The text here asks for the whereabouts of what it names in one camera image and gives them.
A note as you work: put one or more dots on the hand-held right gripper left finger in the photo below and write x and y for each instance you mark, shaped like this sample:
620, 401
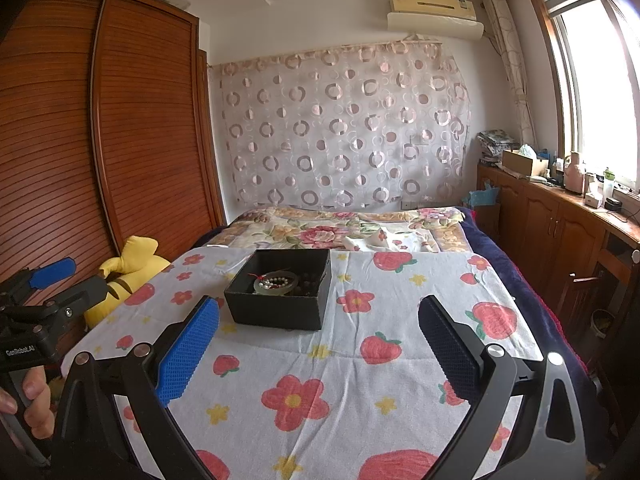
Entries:
187, 355

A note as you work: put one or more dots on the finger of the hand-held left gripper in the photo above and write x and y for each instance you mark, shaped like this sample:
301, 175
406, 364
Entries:
82, 294
50, 271

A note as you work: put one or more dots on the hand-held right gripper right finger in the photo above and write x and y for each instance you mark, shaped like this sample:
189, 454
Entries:
447, 355

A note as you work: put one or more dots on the black storage box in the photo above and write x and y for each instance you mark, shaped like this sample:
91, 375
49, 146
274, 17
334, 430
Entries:
270, 312

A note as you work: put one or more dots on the pale jade bangle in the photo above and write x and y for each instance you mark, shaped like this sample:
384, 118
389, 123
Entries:
260, 288

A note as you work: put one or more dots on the person's left hand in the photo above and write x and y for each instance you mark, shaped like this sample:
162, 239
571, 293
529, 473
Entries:
39, 405

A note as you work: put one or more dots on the yellow plush toy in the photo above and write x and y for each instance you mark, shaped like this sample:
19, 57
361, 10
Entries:
135, 255

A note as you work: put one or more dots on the strawberry printed blanket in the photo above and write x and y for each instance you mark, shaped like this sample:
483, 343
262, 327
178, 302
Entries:
310, 360

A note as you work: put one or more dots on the wooden chair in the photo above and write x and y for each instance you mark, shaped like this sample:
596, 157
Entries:
575, 290

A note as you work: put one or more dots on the wooden wardrobe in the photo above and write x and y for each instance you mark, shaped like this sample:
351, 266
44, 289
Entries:
125, 135

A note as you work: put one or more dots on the waste bin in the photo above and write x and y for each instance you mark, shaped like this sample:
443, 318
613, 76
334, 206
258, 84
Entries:
602, 325

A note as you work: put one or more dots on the blue bag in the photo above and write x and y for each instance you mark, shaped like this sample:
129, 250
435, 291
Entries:
485, 200

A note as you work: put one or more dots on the wooden cabinet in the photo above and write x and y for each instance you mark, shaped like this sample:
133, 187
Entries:
540, 220

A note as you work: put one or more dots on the floral quilt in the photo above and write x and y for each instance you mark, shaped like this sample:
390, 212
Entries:
310, 232

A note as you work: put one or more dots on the cardboard box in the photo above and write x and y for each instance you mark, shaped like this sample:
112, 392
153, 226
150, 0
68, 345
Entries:
520, 162

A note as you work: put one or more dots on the stack of printed papers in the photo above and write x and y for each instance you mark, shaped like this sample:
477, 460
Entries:
492, 142

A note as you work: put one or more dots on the pink thermos jug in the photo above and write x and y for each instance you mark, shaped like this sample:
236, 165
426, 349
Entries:
574, 172

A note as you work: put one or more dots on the white bottle green cap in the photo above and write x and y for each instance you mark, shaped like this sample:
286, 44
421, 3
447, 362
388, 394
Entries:
609, 185

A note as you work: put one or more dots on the circle patterned curtain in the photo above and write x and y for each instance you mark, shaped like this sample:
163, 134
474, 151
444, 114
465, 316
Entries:
340, 135

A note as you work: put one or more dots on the beige window curtain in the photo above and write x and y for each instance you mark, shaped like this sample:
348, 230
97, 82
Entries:
515, 70

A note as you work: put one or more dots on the window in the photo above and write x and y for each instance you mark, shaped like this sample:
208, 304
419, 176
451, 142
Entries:
600, 85

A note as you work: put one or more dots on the air conditioner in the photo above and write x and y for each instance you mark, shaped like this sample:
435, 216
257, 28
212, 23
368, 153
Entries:
435, 15

